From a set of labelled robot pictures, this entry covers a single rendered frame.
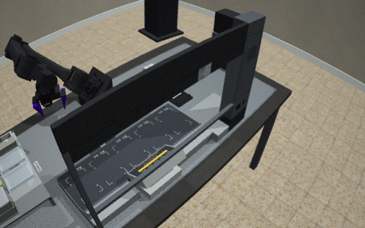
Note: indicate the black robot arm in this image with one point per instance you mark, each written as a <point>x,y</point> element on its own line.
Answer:
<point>30,65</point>

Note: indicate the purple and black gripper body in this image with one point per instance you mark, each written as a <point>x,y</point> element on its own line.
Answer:
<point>55,96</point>

